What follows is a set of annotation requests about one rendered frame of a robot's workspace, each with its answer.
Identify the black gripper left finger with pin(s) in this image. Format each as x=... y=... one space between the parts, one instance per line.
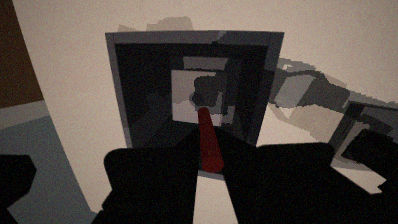
x=177 y=165

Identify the dark red peg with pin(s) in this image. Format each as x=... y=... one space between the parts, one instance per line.
x=211 y=157

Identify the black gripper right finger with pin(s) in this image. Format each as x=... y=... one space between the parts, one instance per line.
x=247 y=168

